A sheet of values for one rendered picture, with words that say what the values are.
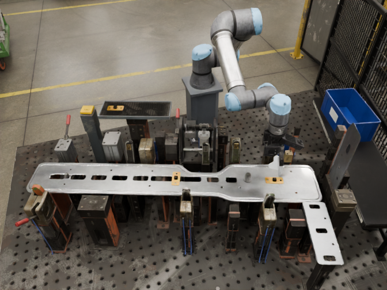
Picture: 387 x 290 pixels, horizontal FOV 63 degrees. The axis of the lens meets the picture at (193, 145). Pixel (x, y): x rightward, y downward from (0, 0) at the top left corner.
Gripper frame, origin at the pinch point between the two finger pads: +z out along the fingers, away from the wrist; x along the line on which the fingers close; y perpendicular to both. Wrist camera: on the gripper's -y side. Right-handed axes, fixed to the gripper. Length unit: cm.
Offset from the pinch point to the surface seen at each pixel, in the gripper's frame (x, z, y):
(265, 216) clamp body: 23.5, 6.5, 7.8
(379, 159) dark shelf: -12, 12, -51
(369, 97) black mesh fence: -47, 0, -55
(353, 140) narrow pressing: 3.2, -15.5, -27.8
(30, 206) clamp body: 23, -2, 106
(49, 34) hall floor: -385, 92, 296
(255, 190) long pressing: 6.1, 10.8, 10.2
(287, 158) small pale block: -10.7, 8.1, -6.9
